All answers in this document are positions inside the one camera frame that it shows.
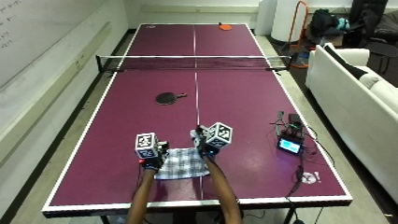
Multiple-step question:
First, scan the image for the person's right hand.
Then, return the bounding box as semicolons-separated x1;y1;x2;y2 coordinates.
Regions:
189;125;219;159

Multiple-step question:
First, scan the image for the person's left hand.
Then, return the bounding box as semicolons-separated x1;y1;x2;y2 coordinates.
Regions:
140;140;170;172

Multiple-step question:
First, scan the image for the plaid grey white cloth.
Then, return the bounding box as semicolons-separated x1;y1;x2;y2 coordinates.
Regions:
154;147;211;181

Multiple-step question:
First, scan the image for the white marker cube left glove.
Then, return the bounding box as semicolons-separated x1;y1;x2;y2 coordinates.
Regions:
134;132;160;160

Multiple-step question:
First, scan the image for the white marker cube glove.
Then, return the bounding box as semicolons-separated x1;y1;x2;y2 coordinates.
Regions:
205;121;234;149
134;132;160;160

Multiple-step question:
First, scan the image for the white marker cube right glove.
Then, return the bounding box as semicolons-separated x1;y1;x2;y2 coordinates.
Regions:
205;121;234;149

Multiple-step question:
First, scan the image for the black table tennis paddle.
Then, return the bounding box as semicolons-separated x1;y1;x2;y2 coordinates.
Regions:
154;91;187;106

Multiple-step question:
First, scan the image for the small screen electronics device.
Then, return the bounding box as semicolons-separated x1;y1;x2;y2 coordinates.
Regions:
274;110;309;156

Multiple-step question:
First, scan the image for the table tennis net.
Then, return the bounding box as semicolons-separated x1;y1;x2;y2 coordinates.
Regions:
94;54;294;74

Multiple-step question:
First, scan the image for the white sofa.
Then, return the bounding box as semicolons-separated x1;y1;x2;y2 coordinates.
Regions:
305;43;398;203

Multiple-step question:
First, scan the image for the white round column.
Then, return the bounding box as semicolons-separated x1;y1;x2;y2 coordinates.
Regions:
271;0;309;43

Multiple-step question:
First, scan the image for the whiteboard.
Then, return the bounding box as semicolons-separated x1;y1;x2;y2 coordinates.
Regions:
0;0;108;90

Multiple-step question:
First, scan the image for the black bag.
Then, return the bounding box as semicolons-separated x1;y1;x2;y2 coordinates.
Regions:
310;8;346;38

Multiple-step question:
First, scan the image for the black office chair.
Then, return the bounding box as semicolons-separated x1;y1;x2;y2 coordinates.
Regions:
346;0;398;74

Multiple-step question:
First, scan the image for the black cable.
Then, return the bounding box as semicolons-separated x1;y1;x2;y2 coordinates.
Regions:
283;148;329;224

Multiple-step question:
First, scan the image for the orange metal frame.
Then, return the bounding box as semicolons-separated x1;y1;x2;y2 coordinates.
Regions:
285;0;311;69

